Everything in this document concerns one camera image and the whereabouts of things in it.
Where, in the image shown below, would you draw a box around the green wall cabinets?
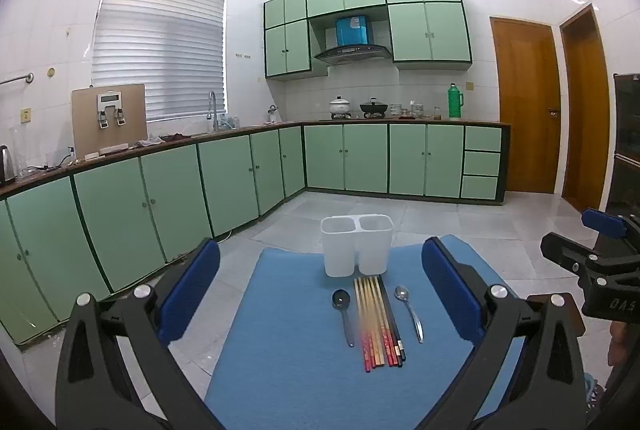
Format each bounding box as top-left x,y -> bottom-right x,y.
263,0 -> 473,81

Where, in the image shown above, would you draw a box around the metal kitchen faucet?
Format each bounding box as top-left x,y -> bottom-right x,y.
207,91 -> 221,132

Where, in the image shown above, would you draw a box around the white two-compartment utensil holder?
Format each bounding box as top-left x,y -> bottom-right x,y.
320,213 -> 394,278

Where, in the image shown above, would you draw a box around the wooden door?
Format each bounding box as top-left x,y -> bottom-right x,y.
490,16 -> 562,195
559,3 -> 612,213

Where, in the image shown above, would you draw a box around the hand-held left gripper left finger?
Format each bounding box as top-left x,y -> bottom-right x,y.
55,237 -> 226,430

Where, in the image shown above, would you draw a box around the clear glass pitcher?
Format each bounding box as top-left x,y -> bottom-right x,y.
10,126 -> 31,178

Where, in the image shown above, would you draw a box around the black range hood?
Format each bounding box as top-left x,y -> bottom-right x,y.
314,44 -> 393,66

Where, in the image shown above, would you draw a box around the cloth rags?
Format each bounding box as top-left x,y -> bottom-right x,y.
131,135 -> 193,148

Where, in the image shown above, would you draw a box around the blue table mat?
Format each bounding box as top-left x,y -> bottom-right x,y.
204,234 -> 531,430

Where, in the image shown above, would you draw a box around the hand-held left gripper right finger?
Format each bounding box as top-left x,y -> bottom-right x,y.
421,236 -> 587,430

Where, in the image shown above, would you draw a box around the blue-wrapped hood chimney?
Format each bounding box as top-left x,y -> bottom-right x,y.
335,14 -> 375,47

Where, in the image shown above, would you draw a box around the green thermos flask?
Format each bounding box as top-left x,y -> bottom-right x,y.
448,83 -> 465,119

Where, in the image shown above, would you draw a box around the white window blind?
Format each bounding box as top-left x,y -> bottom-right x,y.
91,0 -> 228,123

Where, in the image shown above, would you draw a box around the wooden board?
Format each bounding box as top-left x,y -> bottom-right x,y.
70,83 -> 147,159

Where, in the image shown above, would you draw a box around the black chopstick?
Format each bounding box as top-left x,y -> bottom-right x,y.
377,275 -> 404,363
381,275 -> 407,361

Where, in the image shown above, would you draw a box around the black spoon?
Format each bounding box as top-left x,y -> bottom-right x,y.
332,289 -> 356,348

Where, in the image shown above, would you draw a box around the dark cabinet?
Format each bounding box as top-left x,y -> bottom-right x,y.
602,72 -> 640,231

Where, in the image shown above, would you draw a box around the white clip device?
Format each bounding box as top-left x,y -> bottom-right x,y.
96,92 -> 126,129

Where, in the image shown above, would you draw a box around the green base cabinets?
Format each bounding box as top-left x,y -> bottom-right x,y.
0,120 -> 511,346

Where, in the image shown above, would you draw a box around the row of wooden chopsticks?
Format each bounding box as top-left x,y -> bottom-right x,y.
354,276 -> 401,373

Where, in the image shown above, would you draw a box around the steel electric kettle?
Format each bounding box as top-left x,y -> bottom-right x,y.
0,145 -> 17,187

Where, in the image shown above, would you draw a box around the silver metal spoon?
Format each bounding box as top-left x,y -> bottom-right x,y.
394,285 -> 425,344

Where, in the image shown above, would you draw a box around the person's right hand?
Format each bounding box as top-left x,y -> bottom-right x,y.
609,323 -> 640,367

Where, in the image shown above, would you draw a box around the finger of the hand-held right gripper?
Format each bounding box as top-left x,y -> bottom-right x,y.
581,208 -> 632,241
540,232 -> 608,280

